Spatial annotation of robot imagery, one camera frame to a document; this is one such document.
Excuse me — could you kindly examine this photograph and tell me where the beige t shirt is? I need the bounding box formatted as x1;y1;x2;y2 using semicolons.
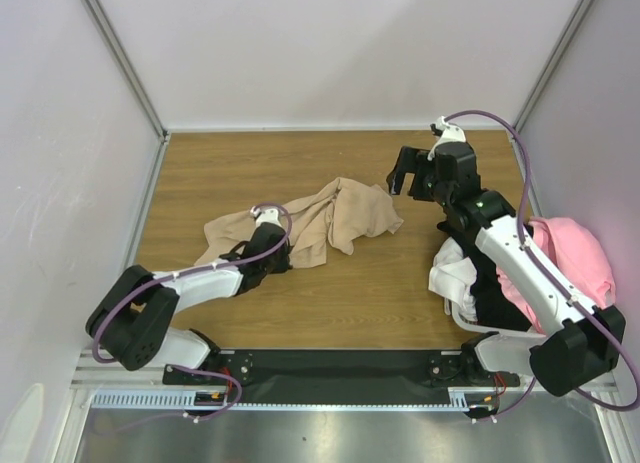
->
195;177;404;269

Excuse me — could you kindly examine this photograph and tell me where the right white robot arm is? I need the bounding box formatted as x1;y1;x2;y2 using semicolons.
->
387;141;626;396

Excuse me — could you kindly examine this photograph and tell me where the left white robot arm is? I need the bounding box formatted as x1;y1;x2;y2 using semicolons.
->
85;222;291;371

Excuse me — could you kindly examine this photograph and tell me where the white t shirt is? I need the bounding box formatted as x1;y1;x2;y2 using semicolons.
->
428;237;477;322

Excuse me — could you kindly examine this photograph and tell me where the black t shirt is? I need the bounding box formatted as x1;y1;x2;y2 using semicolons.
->
437;222;532;331

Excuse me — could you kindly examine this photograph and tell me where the pink t shirt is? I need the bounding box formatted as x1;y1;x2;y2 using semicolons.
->
527;217;616;308

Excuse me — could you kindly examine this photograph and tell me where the white laundry basket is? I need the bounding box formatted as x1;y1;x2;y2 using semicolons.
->
444;299;538;338

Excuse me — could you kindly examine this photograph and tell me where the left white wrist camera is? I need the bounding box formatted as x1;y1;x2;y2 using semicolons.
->
250;205;282;228

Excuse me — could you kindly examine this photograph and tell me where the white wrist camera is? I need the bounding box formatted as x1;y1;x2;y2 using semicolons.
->
430;116;467;146
250;205;282;228

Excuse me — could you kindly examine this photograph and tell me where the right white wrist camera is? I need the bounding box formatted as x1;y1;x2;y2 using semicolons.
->
430;116;467;146

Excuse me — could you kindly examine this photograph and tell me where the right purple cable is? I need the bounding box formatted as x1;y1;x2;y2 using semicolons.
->
424;109;626;424

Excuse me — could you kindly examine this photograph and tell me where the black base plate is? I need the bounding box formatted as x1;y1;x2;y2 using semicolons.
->
162;348;526;407

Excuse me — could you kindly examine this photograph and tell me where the slotted cable duct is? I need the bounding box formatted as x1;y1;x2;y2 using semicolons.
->
92;388;499;412

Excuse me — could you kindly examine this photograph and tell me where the right aluminium frame post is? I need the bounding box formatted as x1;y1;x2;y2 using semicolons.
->
509;0;605;139

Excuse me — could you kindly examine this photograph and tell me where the aluminium frame post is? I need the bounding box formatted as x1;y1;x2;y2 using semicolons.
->
509;0;605;139
81;0;169;142

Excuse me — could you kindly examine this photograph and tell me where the left aluminium frame post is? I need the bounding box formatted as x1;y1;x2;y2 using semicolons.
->
81;0;169;142

